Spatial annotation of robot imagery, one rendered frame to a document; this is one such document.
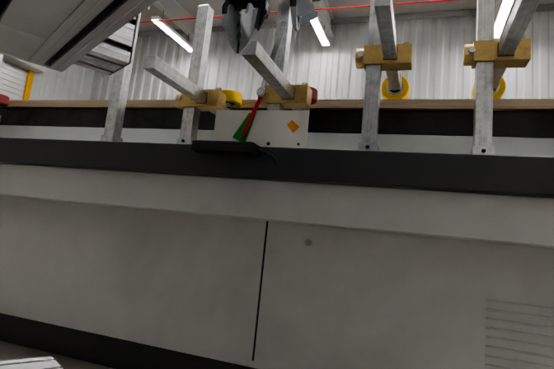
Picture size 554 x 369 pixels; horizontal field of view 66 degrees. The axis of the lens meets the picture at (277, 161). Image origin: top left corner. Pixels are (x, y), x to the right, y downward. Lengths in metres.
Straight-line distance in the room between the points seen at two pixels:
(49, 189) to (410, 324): 1.13
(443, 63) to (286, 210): 7.96
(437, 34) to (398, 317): 8.13
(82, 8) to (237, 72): 9.28
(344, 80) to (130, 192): 7.82
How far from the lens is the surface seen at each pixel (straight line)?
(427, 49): 8.98
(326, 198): 1.05
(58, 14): 0.49
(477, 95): 1.07
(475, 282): 1.23
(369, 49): 1.11
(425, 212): 1.03
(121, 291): 1.55
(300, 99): 1.09
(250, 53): 0.87
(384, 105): 1.27
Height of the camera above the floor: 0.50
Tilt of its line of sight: 9 degrees up
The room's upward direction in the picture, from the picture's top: 6 degrees clockwise
